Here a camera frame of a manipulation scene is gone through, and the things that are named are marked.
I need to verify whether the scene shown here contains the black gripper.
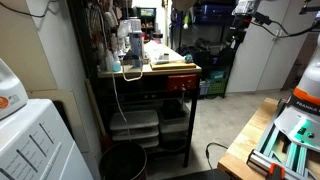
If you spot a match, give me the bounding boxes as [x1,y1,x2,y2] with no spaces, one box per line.
[232,14,253,37]

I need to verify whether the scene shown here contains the blue box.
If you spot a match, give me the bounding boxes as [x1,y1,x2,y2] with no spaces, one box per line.
[193,3,235,24]

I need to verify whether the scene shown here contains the white cabinet doors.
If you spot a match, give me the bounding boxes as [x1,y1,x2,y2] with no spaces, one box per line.
[226,0,315,94]

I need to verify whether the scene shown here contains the teal storage box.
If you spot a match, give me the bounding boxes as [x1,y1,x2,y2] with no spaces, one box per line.
[208,69,228,81]

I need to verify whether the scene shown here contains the green plastic crate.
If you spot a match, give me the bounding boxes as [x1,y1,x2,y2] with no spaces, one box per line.
[206,79,229,96]

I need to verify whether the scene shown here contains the white lattice basket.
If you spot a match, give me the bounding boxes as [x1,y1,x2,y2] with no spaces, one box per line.
[199,79,211,97]

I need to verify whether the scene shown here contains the light wooden board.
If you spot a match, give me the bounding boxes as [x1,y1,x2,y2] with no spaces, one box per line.
[149,60,198,71]

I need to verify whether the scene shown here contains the red metal drawer box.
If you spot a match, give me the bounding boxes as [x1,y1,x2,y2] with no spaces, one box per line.
[166,73,198,93]

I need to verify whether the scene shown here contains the clear plastic sheet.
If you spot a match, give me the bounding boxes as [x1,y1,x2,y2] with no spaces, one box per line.
[144,39,175,64]

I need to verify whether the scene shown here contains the dark wooden cubby shelf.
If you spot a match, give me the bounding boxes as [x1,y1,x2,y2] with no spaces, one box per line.
[136,6,158,35]

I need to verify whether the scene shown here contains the dark metal shelf cart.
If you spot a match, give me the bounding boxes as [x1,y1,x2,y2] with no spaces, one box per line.
[96,41,203,168]

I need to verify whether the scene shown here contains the white bin with dark contents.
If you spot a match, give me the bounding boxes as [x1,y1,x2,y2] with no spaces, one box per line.
[159,99,191,135]

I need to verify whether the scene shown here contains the small teal liquid bottle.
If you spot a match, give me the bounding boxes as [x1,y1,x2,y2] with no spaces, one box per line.
[112,53,123,73]

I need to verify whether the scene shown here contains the small clear plastic bottle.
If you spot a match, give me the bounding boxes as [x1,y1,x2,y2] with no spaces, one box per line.
[104,49,114,72]

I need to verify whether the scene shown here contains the clear plastic storage tray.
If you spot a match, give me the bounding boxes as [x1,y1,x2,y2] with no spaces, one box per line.
[132,136,160,150]
[109,109,160,131]
[111,126,160,142]

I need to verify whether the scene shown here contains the brown tool pegboard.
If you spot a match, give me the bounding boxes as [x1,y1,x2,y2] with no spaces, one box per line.
[83,0,134,69]

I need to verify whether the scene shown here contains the orange black clamp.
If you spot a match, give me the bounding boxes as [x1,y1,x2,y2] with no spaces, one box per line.
[266,162,287,180]

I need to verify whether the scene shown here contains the wooden stick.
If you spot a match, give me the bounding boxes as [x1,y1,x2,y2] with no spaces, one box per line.
[84,79,108,143]

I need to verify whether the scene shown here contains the dark round trash can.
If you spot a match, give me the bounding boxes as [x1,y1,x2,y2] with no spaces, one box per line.
[98,141,148,180]

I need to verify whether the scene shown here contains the white front-load washing machine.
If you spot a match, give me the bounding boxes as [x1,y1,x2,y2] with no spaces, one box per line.
[0,98,95,180]

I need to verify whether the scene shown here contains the large white detergent jug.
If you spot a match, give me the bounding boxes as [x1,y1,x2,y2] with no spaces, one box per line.
[0,58,30,121]

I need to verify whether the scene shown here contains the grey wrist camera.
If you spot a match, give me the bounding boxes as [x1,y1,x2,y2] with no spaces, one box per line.
[233,0,264,16]

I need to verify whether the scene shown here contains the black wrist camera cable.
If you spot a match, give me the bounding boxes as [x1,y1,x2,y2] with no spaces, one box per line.
[249,11,320,39]

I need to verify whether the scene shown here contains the black wire shelf unit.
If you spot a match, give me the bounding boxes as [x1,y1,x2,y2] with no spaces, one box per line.
[169,0,242,100]

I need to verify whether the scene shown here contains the beige strap loop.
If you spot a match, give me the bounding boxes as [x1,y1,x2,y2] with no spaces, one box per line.
[121,54,145,83]

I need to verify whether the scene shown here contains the black cable on floor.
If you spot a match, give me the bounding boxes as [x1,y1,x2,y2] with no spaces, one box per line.
[204,141,230,171]

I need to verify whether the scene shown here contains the white hanging cord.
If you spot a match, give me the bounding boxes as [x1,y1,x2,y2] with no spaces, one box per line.
[111,71,132,138]

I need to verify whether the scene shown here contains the thin black wall cable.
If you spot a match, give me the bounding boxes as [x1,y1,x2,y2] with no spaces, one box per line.
[0,0,55,19]

